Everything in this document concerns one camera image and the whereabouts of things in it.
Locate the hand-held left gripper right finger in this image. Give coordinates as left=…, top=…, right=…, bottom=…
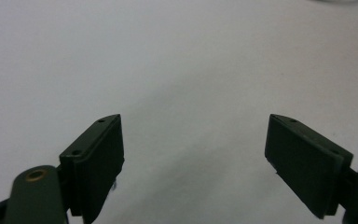
left=264, top=113, right=354, bottom=220

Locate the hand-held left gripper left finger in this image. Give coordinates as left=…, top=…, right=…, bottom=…
left=59, top=113, right=126, bottom=224

